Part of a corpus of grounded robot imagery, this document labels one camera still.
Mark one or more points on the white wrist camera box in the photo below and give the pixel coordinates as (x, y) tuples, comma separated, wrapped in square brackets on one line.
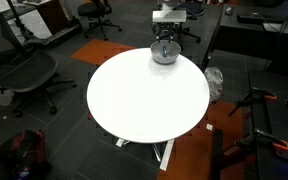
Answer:
[(169, 16)]

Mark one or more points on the black mesh office chair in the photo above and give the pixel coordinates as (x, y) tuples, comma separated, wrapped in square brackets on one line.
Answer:
[(26, 72)]

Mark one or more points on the white table base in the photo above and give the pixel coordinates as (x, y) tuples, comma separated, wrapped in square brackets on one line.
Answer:
[(156, 154)]

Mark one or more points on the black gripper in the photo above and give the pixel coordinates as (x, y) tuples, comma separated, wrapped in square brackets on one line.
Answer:
[(174, 28)]

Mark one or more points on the orange handled clamp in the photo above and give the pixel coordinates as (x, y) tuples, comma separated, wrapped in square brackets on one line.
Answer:
[(254, 94), (277, 143)]

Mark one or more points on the black desk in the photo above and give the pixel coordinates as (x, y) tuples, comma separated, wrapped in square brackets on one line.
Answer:
[(252, 31)]

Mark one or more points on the grey bowl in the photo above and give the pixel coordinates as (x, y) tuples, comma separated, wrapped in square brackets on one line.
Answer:
[(173, 48)]

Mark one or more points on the red black backpack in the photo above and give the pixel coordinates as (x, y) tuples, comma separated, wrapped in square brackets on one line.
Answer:
[(24, 156)]

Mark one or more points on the teal marker pen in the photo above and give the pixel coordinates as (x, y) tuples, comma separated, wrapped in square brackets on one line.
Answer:
[(165, 51)]

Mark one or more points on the white plastic bag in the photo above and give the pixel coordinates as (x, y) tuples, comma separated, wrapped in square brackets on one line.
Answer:
[(215, 81)]

